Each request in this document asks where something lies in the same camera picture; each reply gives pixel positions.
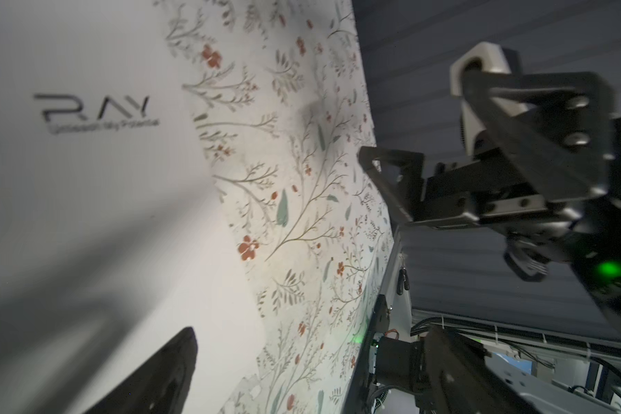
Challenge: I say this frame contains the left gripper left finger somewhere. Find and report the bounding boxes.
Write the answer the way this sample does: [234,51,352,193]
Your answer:
[87,327,198,414]

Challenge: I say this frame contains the beige black clip folder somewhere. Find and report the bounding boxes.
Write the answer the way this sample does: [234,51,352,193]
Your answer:
[0,1,264,413]

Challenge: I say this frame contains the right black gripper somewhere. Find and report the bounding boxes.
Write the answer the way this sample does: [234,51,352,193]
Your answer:
[358,72,621,334]

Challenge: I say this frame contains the black handled pliers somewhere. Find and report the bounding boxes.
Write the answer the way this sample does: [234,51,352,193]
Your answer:
[396,266,410,296]

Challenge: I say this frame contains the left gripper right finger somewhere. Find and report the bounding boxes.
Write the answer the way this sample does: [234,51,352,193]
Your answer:
[425,327,538,414]

